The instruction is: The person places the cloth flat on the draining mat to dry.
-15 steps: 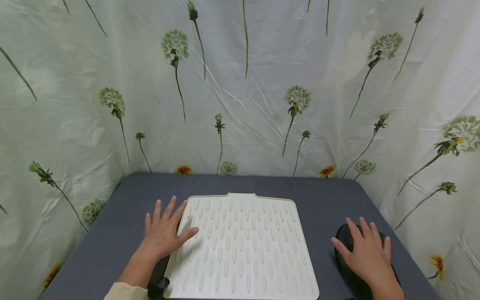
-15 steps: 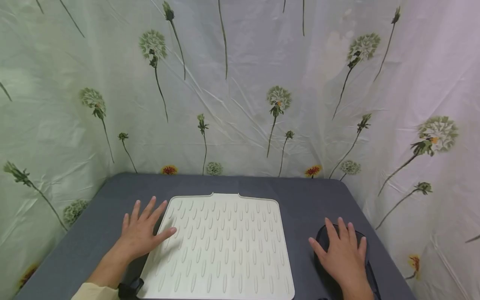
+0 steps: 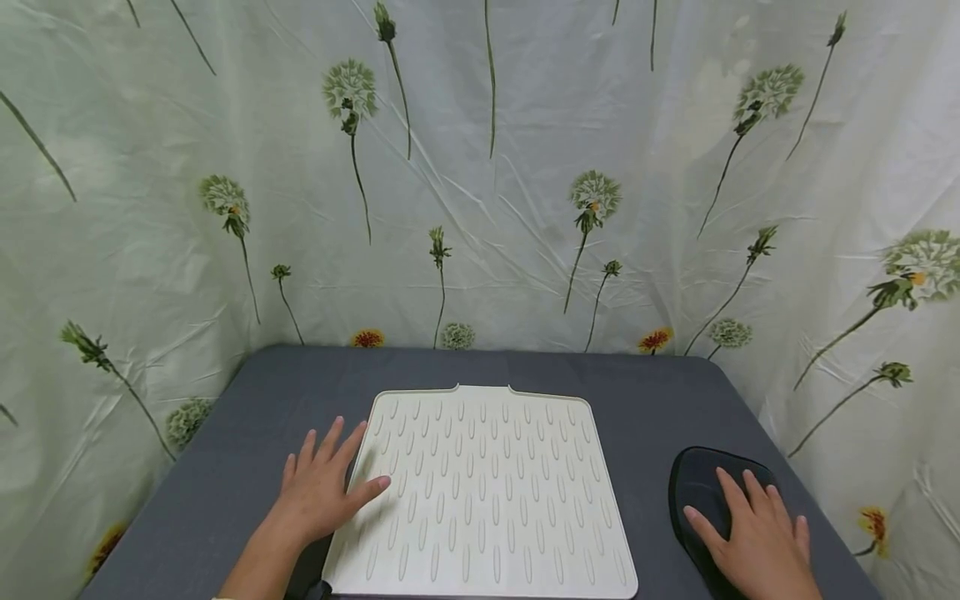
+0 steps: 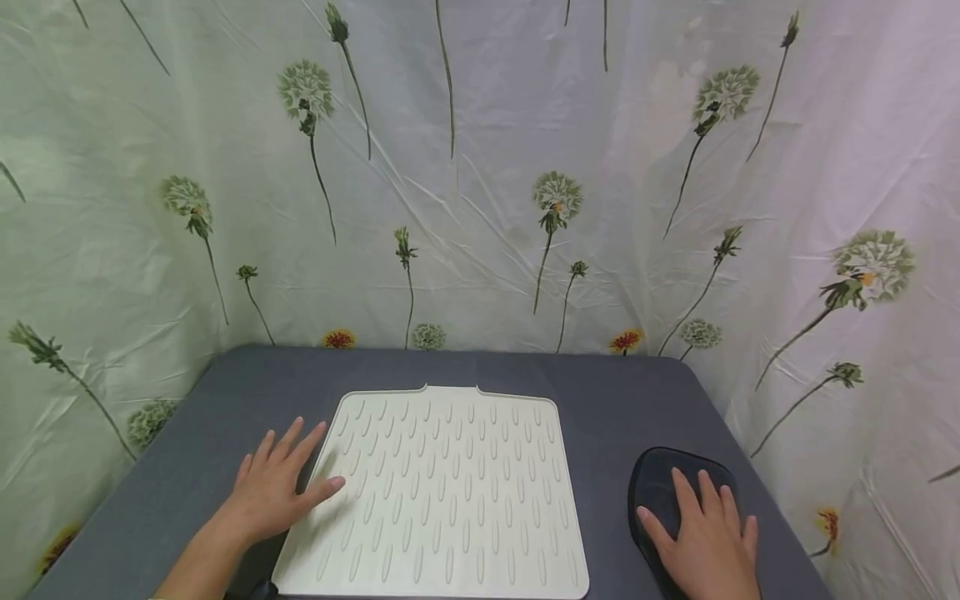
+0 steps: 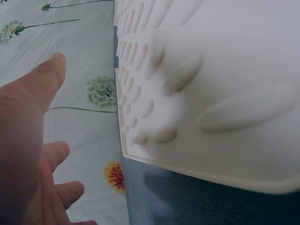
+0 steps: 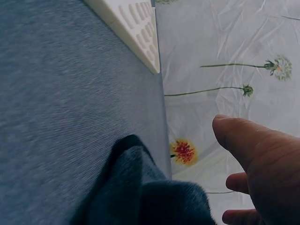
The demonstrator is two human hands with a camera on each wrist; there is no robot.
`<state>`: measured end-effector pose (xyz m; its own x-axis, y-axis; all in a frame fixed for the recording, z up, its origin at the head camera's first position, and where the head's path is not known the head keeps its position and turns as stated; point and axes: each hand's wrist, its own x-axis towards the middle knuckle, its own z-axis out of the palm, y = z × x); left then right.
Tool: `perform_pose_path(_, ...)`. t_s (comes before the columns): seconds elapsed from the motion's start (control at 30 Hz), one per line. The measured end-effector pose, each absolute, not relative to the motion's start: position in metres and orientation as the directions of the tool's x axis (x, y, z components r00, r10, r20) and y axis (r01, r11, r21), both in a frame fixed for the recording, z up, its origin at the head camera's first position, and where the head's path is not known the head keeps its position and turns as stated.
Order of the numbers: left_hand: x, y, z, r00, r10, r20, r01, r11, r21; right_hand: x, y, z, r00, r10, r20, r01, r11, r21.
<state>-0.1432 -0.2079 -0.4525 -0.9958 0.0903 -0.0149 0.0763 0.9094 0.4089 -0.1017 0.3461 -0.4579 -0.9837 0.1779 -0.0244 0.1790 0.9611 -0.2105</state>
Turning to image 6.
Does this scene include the person's right hand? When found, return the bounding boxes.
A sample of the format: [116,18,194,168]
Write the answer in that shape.
[212,114,300,225]

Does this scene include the dark blue cloth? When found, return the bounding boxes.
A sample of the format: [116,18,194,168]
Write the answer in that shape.
[69,134,218,225]

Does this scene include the white perforated plastic tray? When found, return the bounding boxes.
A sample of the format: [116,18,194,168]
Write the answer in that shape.
[83,0,161,75]

